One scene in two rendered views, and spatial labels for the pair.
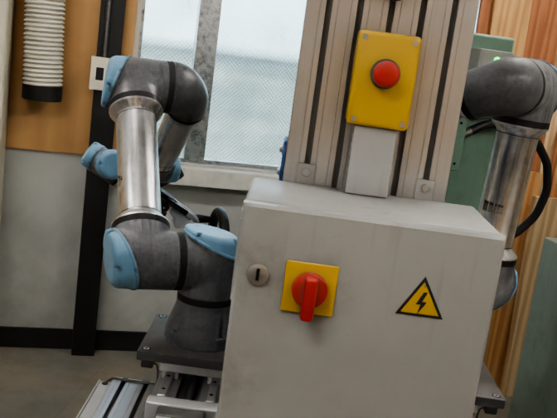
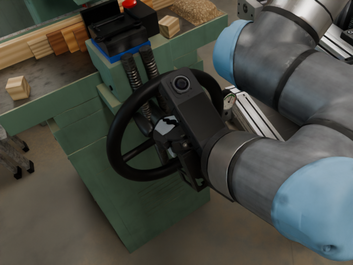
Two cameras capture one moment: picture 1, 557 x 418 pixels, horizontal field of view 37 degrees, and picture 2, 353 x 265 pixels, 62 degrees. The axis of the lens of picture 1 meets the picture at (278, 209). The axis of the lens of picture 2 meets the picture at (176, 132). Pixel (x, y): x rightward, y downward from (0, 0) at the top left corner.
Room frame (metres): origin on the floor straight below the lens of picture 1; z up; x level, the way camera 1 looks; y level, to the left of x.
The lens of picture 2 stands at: (2.33, 0.58, 1.28)
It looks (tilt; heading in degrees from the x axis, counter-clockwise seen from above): 48 degrees down; 259
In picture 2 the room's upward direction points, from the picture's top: 10 degrees counter-clockwise
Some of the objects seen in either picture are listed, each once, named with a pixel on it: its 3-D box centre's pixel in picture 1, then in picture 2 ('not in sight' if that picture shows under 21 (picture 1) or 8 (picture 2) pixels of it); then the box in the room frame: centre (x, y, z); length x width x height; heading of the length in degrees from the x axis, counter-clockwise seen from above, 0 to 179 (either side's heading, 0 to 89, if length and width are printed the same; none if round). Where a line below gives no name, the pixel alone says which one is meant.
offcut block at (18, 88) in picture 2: not in sight; (18, 88); (2.54, 0.01, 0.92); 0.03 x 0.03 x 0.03; 82
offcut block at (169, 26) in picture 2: not in sight; (168, 26); (2.18, -0.08, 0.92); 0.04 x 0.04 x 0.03; 35
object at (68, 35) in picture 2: not in sight; (111, 23); (2.31, -0.14, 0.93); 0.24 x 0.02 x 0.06; 15
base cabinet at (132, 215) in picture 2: not in sight; (126, 139); (2.38, -0.29, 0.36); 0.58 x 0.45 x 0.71; 105
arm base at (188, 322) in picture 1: (203, 314); not in sight; (1.61, 0.12, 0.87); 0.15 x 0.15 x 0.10
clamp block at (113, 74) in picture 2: not in sight; (130, 58); (2.30, 0.01, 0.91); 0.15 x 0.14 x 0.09; 15
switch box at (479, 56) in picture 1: (487, 80); not in sight; (2.29, -0.52, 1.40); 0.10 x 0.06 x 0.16; 105
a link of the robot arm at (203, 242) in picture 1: (206, 260); not in sight; (1.61, 0.13, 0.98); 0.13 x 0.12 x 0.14; 110
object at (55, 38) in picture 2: not in sight; (91, 29); (2.36, -0.15, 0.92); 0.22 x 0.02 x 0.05; 15
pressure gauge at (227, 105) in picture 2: not in sight; (225, 101); (2.04, -0.03, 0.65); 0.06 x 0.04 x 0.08; 15
